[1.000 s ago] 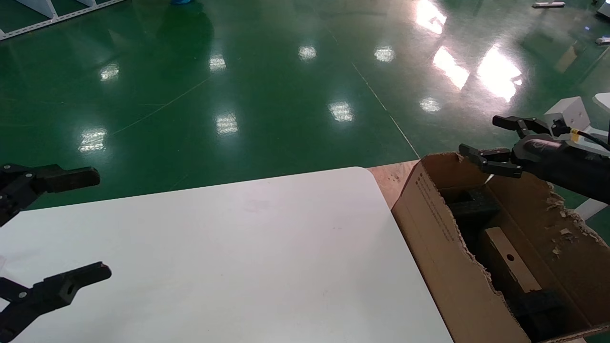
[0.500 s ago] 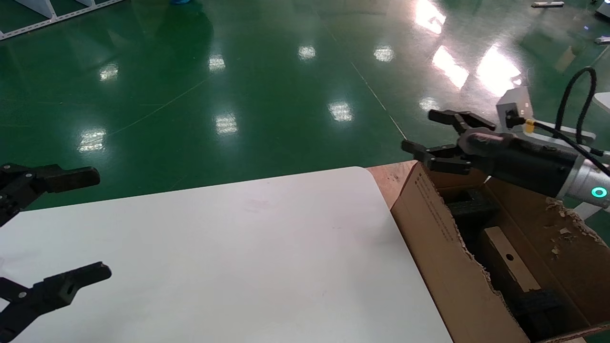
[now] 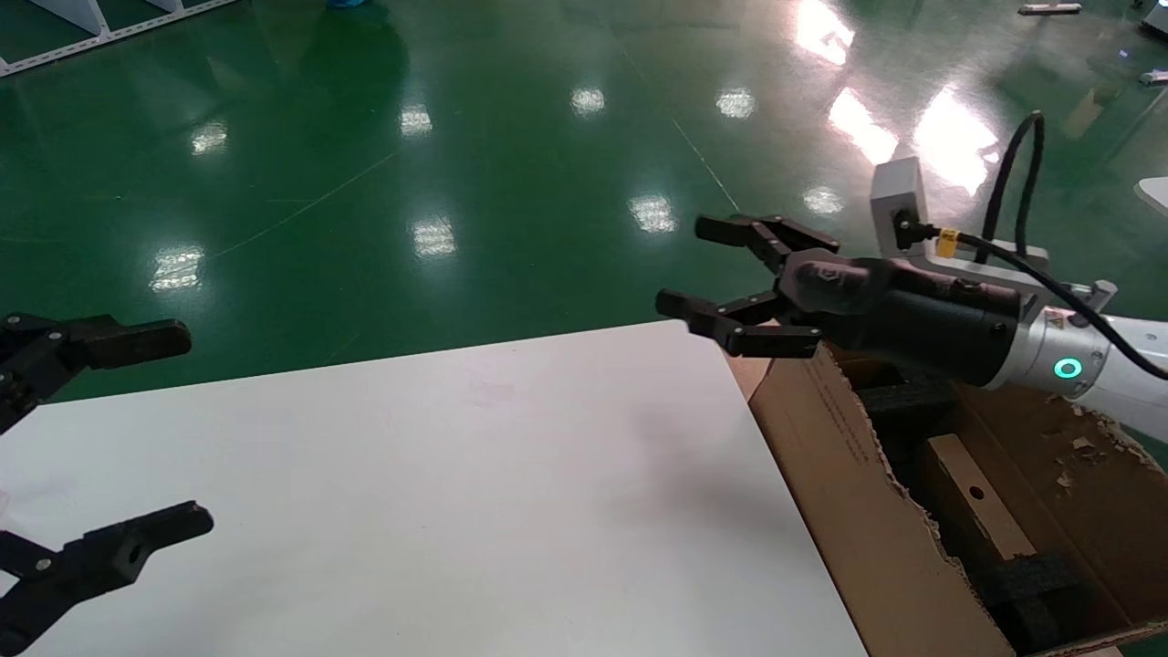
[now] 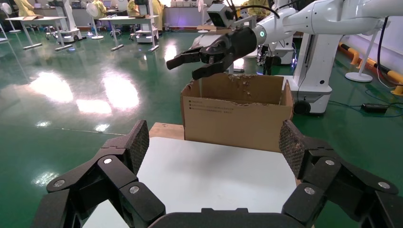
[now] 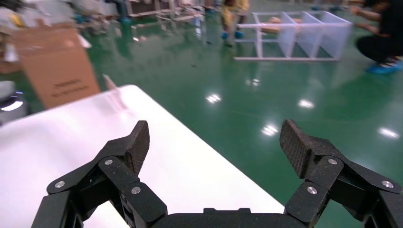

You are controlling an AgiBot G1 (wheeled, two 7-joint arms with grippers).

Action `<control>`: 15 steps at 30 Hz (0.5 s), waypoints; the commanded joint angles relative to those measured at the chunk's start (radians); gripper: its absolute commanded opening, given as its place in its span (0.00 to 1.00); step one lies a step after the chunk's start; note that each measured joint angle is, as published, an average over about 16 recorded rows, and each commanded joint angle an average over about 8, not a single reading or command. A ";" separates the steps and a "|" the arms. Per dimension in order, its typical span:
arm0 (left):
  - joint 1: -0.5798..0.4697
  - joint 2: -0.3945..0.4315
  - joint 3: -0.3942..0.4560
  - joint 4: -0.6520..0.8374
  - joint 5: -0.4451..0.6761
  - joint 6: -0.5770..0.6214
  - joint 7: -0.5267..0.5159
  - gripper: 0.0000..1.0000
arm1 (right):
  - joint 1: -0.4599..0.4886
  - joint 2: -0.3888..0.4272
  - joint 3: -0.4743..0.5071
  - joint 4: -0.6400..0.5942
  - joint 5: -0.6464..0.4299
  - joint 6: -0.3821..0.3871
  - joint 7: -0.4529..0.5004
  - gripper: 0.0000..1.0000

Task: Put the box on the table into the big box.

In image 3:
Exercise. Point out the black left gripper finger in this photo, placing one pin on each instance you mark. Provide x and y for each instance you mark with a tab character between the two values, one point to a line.
119	342
109	555

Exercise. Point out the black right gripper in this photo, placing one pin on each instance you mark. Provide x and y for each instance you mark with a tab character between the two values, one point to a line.
903	310

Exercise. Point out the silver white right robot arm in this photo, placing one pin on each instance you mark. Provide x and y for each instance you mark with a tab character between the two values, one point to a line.
1122	365

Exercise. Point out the big torn cardboard box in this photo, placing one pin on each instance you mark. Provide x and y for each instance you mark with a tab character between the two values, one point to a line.
867	547

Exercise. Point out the black foam block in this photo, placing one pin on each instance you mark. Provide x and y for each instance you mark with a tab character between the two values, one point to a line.
1031	593
908	400

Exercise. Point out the flat white floor object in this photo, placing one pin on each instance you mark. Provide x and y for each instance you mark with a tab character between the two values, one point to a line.
1049	9

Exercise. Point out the blue object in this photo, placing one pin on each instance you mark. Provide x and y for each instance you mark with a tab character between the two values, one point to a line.
347	3

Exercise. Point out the white rounded table edge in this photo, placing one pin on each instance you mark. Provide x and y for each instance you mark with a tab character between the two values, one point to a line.
1154	193

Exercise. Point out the small white floor object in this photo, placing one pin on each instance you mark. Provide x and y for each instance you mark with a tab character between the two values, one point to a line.
1154	78

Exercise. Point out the white machine base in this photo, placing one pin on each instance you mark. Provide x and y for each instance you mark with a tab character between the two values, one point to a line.
1154	16

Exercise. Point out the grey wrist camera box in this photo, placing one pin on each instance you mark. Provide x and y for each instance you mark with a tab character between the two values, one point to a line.
894	192

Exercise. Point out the grey metal camera bracket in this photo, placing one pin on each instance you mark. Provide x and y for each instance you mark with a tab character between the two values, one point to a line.
1013	269

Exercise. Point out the white metal shelf frame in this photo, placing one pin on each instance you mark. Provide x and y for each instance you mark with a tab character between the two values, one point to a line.
91	23

